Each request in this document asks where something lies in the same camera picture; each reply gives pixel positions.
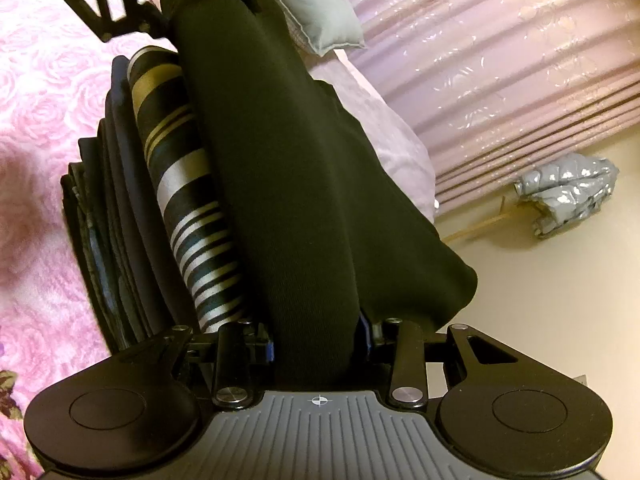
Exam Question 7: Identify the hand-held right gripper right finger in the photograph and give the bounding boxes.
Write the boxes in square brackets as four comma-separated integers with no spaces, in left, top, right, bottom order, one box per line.
[355,312,526,408]

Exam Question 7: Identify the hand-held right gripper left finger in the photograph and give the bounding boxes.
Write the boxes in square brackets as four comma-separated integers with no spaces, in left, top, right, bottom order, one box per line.
[115,317,276,408]

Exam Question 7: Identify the black garment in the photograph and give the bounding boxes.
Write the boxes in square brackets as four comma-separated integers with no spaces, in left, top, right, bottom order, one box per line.
[159,0,478,391]

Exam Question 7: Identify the grey pillow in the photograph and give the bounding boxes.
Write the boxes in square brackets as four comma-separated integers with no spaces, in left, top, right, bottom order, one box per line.
[252,0,368,57]

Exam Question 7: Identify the thin wooden stick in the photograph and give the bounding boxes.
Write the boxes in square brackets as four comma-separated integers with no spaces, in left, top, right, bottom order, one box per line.
[442,210,521,243]

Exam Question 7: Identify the navy folded garment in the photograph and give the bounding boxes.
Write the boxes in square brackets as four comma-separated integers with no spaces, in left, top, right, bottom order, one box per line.
[102,55,201,346]

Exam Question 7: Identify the striped folded garment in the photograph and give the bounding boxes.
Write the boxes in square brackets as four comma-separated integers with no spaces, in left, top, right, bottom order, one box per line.
[127,46,261,336]

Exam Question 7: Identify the dark grey folded garment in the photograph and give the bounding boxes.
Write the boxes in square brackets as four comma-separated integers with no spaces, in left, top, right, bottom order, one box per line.
[60,120,151,356]

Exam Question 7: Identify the pink curtain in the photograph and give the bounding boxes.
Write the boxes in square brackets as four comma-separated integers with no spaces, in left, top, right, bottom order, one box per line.
[320,0,640,208]

